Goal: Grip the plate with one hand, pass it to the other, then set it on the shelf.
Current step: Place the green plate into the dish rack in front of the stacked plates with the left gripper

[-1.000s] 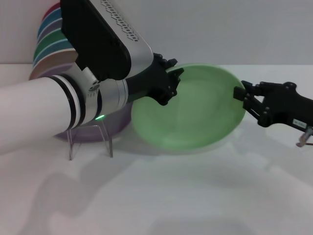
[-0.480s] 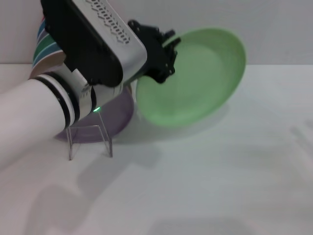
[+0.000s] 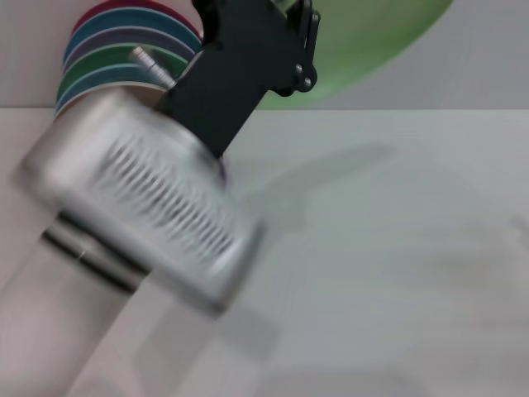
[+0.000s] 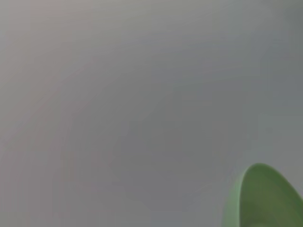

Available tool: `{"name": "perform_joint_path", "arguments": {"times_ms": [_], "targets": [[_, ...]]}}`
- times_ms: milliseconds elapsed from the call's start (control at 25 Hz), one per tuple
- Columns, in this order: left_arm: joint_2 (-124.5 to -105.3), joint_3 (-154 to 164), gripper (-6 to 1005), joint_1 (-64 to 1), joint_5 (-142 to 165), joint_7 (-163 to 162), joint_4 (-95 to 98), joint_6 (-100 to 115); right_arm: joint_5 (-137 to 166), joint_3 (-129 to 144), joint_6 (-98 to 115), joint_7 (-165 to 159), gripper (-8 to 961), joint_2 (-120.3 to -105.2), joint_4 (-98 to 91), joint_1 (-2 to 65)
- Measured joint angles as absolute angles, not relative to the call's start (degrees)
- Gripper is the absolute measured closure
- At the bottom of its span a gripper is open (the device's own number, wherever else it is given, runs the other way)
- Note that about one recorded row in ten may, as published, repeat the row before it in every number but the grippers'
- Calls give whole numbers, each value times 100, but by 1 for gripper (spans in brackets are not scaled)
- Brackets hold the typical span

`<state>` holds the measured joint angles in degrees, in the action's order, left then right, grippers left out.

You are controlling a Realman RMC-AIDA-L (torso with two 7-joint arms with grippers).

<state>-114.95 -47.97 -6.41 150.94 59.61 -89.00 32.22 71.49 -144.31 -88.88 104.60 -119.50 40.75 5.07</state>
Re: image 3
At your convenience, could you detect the dark green plate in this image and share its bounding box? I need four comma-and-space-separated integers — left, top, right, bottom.
57, 42, 189, 97

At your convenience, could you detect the light green plate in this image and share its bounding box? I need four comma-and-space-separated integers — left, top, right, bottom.
255, 0, 456, 112

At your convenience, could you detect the red plate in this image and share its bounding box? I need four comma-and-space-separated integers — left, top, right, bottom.
77, 0, 204, 43

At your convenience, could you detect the blue plate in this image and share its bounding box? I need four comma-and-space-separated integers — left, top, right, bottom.
54, 63, 167, 116

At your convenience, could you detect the silver threaded connector plug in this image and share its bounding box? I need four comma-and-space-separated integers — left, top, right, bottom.
129, 45, 175, 88

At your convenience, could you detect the grey lavender plate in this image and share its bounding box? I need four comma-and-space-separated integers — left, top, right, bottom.
63, 26, 198, 64

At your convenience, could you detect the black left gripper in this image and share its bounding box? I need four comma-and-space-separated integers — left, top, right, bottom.
154, 0, 322, 160

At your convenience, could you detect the teal plate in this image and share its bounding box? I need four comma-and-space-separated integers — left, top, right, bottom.
67, 7, 204, 53

